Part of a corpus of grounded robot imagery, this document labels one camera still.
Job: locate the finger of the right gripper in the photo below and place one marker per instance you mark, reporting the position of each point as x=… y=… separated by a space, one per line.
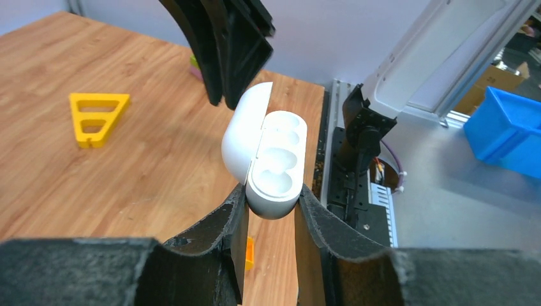
x=192 y=18
x=237 y=48

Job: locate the yellow triangular plastic part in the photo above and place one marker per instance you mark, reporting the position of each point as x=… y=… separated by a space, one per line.
x=95 y=115

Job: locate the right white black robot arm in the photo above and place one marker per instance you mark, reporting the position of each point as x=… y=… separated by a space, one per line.
x=436 y=34

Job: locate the orange toy brick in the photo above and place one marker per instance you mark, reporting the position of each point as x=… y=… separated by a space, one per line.
x=250 y=254

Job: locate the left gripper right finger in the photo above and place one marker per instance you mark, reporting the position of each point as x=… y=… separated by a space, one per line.
x=337 y=265

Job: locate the white earbud charging case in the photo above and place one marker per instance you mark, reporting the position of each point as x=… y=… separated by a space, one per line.
x=266 y=152

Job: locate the blue plastic bin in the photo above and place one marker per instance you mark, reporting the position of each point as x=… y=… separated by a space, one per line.
x=505 y=131

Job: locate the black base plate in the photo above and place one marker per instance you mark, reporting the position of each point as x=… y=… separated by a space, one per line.
x=349 y=177

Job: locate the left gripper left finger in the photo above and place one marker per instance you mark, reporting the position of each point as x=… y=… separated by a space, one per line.
x=203 y=265

